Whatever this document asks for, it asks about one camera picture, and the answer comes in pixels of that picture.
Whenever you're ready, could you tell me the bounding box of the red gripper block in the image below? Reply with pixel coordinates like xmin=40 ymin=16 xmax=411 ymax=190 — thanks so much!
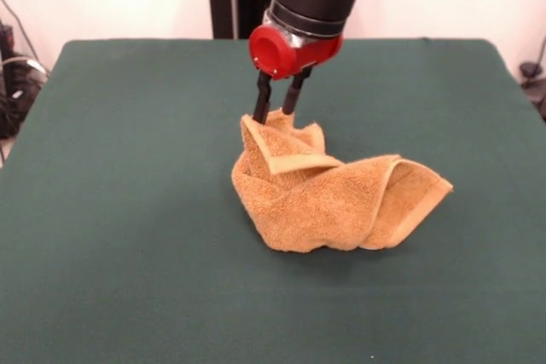
xmin=248 ymin=25 xmax=344 ymax=124

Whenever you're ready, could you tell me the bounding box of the orange terry towel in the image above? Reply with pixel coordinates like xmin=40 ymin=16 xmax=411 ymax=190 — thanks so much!
xmin=229 ymin=110 xmax=454 ymax=254

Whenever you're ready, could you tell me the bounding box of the dark green table cloth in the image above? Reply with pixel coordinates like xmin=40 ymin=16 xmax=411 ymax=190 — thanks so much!
xmin=0 ymin=38 xmax=546 ymax=364

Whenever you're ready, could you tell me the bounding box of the black plug adapter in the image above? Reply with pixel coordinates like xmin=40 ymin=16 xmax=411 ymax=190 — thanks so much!
xmin=518 ymin=61 xmax=546 ymax=122

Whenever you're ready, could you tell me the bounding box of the black cable and plug cluster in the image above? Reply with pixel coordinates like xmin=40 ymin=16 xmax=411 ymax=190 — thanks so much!
xmin=0 ymin=25 xmax=49 ymax=140

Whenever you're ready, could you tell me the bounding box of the thin grey cable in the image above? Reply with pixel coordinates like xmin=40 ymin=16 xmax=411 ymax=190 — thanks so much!
xmin=0 ymin=0 xmax=35 ymax=61

